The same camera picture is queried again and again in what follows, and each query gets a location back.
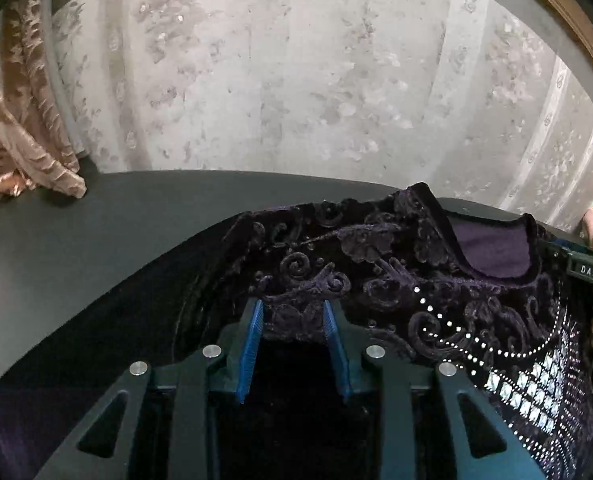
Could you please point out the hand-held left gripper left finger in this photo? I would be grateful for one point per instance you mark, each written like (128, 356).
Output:
(249, 355)

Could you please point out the wooden window frame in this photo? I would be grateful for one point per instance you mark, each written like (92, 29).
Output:
(576, 25)

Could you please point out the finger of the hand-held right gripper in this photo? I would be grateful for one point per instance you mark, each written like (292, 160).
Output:
(556, 250)

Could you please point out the white lace curtain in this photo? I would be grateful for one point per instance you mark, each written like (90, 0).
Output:
(301, 70)

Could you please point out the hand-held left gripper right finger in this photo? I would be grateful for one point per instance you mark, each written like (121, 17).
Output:
(339, 355)

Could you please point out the brown patterned curtain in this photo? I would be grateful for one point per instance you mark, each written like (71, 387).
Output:
(16, 125)

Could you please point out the dark purple velvet garment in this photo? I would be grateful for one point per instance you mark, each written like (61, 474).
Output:
(386, 270)

